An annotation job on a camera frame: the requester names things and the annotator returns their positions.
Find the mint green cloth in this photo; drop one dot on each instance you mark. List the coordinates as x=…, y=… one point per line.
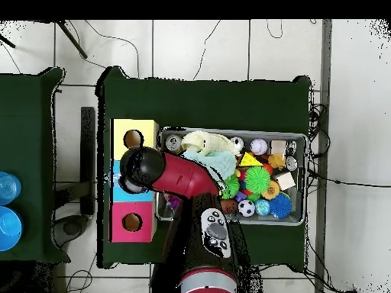
x=223, y=164

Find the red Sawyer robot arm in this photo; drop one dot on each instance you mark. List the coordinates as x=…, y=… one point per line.
x=183, y=177

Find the wooden box with three holes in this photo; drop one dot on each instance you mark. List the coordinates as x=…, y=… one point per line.
x=131, y=226

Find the cream cloth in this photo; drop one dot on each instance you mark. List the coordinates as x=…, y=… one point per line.
x=207, y=142

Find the silver drink can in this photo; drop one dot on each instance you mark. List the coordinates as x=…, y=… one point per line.
x=173, y=142
x=237, y=143

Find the green fuzzy monster toy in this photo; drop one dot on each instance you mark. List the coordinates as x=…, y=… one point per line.
x=230, y=187

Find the yellow cheese wedge toy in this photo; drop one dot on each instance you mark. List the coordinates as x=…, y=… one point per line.
x=249, y=160

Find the dark green tablecloth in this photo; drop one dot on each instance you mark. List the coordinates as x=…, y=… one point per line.
x=198, y=100
x=30, y=91

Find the green spiky ball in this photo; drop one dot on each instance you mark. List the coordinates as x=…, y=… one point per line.
x=257, y=180

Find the baseball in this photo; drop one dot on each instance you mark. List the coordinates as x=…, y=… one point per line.
x=258, y=146

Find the soccer ball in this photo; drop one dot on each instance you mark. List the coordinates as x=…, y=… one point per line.
x=246, y=208

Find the blue spiky ball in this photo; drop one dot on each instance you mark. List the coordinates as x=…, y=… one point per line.
x=281, y=206

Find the black tripod leg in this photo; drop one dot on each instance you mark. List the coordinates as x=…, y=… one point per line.
x=7, y=41
x=73, y=41

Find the small blue bowl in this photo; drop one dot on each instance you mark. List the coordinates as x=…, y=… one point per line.
x=9, y=187

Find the large blue bowl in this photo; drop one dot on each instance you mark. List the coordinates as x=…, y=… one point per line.
x=9, y=229

